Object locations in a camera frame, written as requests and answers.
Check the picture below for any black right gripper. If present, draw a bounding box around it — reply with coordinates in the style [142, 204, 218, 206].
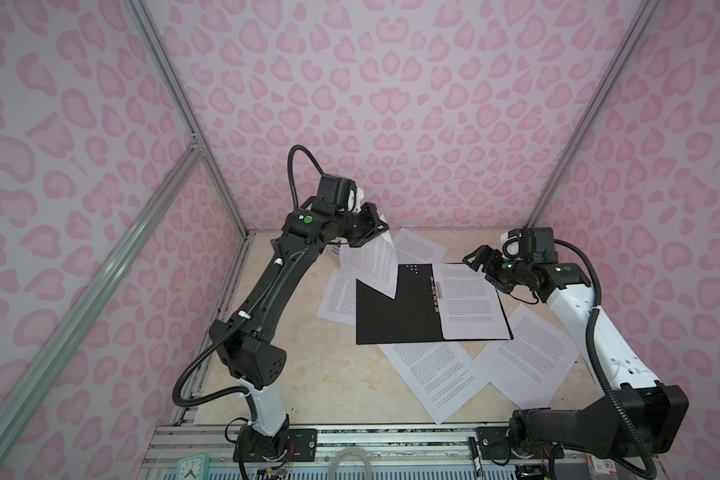
[461, 243, 534, 292]

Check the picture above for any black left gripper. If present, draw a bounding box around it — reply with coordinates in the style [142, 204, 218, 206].
[335, 202, 391, 247]

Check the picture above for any printed paper sheet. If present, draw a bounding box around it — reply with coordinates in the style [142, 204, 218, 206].
[472, 305, 580, 409]
[432, 263, 512, 341]
[380, 342, 488, 424]
[393, 228, 447, 264]
[339, 232, 399, 299]
[316, 269, 356, 326]

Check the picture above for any white and black folder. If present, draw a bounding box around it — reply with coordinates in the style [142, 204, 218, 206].
[355, 262, 515, 346]

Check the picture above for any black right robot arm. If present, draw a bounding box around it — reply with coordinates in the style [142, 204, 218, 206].
[462, 227, 689, 479]

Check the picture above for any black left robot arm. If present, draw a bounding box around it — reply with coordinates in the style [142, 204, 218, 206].
[172, 145, 389, 464]

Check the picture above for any black marker pen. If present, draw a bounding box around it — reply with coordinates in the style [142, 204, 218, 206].
[467, 436, 483, 480]

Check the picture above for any clear box with label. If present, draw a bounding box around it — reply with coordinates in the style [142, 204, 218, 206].
[586, 454, 619, 480]

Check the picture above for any clear plastic tube loop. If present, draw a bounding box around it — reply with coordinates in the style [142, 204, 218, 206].
[326, 446, 374, 480]

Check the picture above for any small teal alarm clock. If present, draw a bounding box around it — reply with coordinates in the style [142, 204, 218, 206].
[175, 454, 210, 480]

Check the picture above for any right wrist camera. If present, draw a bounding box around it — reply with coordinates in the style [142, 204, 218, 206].
[500, 232, 519, 259]

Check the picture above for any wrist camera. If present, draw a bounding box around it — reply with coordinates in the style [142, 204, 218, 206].
[500, 232, 519, 259]
[347, 187, 365, 213]

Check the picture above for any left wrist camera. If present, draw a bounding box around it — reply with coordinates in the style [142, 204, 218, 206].
[347, 187, 365, 213]

